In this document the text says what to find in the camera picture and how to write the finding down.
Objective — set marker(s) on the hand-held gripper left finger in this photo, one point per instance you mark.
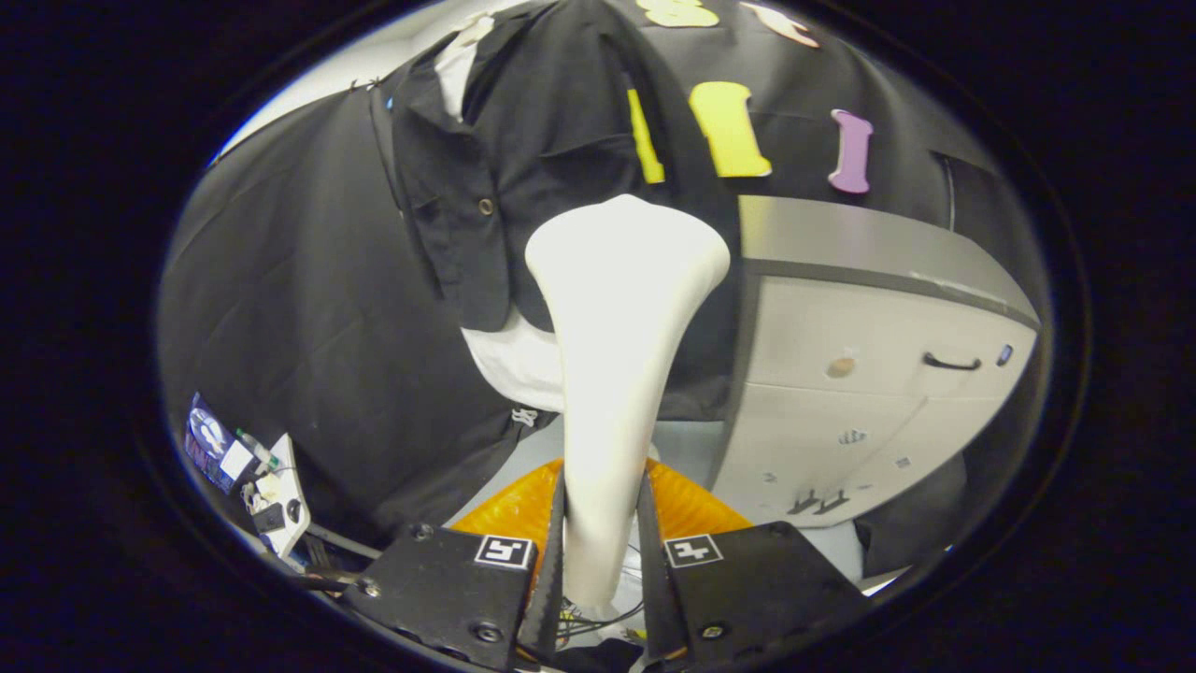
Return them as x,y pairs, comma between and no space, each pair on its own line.
439,589

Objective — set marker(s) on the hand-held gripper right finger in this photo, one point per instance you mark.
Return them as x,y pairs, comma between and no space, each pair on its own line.
757,589

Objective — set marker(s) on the white shirt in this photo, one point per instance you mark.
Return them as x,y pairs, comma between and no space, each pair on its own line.
509,365

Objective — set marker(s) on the black suit jacket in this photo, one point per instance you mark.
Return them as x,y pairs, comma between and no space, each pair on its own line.
561,121

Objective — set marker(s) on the grey cabinet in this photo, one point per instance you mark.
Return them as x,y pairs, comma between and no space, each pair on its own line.
841,430

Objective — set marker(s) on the white paper sheets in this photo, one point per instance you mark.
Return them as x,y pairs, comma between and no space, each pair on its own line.
285,477

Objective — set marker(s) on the green pen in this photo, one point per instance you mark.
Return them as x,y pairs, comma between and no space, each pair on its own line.
254,449

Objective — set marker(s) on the black backdrop cloth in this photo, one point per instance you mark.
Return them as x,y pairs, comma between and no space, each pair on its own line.
299,280

